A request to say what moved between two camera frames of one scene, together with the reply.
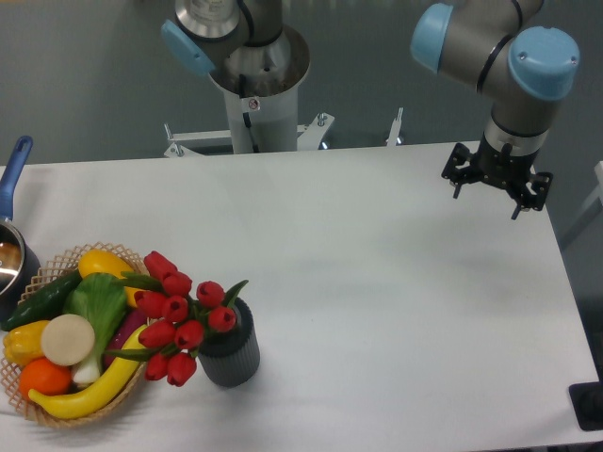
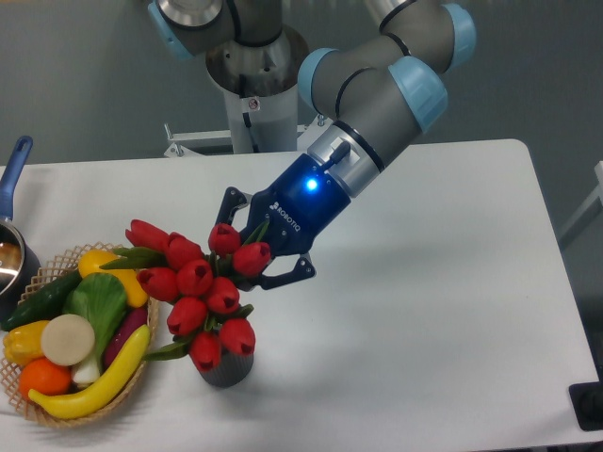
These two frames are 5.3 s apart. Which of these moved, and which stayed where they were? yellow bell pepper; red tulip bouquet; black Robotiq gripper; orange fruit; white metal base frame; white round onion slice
Moved: red tulip bouquet; black Robotiq gripper
Stayed: yellow bell pepper; white round onion slice; white metal base frame; orange fruit
